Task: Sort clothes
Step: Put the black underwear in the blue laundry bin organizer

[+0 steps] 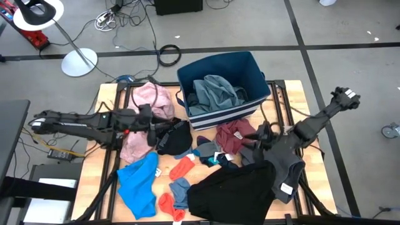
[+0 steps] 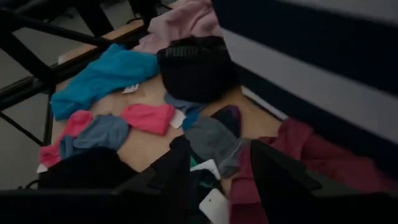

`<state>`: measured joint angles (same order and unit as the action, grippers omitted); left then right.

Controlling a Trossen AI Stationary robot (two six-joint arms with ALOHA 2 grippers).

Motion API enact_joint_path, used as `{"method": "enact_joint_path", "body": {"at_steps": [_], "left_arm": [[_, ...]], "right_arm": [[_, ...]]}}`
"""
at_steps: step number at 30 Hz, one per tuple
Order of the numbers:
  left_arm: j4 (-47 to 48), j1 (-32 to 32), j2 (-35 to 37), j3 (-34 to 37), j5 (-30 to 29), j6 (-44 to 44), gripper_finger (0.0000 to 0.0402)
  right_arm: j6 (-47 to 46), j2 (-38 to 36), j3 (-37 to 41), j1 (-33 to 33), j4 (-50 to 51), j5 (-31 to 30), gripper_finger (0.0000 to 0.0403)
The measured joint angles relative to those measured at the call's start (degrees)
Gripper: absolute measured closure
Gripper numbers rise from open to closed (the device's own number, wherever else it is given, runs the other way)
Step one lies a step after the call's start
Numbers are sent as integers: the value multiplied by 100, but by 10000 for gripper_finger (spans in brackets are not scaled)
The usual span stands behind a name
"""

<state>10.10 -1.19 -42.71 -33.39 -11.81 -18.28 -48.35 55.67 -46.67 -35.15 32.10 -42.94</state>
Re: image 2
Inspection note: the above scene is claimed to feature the navy white striped fabric bin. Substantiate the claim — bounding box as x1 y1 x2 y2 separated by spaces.
211 0 398 179

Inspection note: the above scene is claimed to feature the black Puma garment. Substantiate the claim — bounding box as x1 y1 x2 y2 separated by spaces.
156 35 241 104

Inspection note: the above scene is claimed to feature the grey sock with blue heel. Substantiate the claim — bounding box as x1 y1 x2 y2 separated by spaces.
183 116 250 179

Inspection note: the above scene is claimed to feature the black aluminium table frame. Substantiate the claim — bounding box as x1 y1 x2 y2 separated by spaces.
0 0 175 147

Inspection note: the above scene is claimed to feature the dark navy sock with green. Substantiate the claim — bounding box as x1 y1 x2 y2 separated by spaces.
189 155 225 200

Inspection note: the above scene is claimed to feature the maroon garment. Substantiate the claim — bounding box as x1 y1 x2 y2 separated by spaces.
228 118 398 224

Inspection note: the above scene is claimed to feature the large black garment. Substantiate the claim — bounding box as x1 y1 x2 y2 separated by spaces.
39 146 139 190

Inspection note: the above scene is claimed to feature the pink garment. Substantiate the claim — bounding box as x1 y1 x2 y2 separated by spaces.
133 0 223 54

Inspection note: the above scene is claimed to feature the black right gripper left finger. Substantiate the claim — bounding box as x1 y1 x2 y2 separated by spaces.
113 136 192 224

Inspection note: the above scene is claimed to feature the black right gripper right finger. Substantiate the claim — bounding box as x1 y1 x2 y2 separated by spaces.
250 139 351 224

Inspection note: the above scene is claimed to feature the dark purple sock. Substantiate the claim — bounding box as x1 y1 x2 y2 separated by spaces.
211 105 243 139

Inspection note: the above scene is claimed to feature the bright blue shirt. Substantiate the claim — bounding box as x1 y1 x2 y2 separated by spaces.
49 43 161 122

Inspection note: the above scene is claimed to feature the red pink sock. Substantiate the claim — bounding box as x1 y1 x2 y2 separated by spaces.
120 103 187 137
36 110 95 174

